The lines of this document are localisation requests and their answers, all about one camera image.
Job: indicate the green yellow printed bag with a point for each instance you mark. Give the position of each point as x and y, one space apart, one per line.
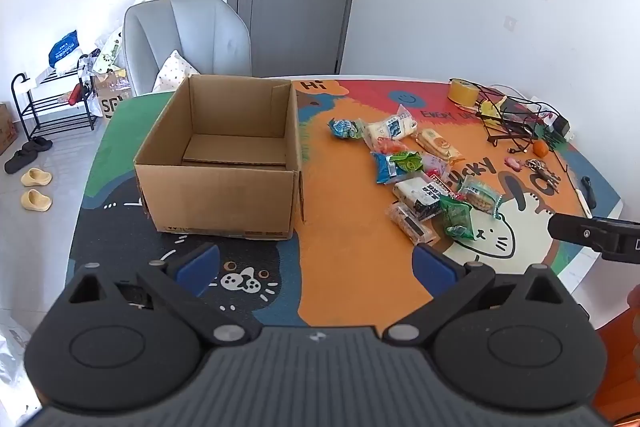
109 52

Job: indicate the cardboard box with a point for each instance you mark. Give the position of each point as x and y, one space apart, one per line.
220 197

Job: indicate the grey armchair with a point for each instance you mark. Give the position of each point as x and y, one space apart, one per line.
200 32

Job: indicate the black slipper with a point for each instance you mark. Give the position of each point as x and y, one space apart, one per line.
37 144
17 163

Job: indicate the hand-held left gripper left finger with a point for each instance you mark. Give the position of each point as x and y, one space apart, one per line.
199 268

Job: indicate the large green snack packet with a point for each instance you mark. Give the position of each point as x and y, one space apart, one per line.
457 218

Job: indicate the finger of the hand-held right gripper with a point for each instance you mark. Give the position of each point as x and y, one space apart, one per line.
575 229

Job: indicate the printed brown carton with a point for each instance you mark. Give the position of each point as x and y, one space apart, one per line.
111 99

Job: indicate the yellow toy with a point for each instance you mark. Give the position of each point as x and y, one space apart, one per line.
487 108

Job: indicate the yellow cake packet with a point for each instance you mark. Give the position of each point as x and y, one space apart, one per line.
439 145

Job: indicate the bunch of keys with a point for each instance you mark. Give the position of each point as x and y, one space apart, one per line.
536 165

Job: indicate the yellow tape roll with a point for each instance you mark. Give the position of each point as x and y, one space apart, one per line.
464 93

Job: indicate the clear packet with dark bar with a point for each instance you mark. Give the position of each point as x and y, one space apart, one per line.
412 224

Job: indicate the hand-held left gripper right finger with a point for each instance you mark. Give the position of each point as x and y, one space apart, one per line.
434 269

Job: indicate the white spotted pillow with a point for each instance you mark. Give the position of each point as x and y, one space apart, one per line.
174 71

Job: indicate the black pen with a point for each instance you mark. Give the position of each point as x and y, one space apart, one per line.
588 191

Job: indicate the black power adapter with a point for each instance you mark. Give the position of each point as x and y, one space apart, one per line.
560 125

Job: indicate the blue plastic bag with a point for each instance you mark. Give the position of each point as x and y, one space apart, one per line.
64 48

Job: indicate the orange tangerine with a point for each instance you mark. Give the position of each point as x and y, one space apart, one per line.
540 148

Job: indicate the round biscuit packet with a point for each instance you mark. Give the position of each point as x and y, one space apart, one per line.
480 198

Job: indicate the black shoe rack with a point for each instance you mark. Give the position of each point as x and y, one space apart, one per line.
55 104

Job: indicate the pink snack packet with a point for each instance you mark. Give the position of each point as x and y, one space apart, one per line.
436 166

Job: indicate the white black bread packet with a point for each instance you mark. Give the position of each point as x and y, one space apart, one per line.
419 194

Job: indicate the colourful cartoon table mat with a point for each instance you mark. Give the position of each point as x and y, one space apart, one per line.
345 227

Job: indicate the orange red snack packet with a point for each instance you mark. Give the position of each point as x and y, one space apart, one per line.
387 146

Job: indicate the person's right hand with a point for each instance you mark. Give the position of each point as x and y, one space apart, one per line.
635 317

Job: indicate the yellow slipper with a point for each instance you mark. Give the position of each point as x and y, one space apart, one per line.
36 200
36 177

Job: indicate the blue white round snack packet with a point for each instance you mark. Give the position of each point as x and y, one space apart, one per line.
344 128

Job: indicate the small brown carton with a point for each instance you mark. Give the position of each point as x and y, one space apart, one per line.
6 129

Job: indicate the small green snack packet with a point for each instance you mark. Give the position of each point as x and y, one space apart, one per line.
407 162

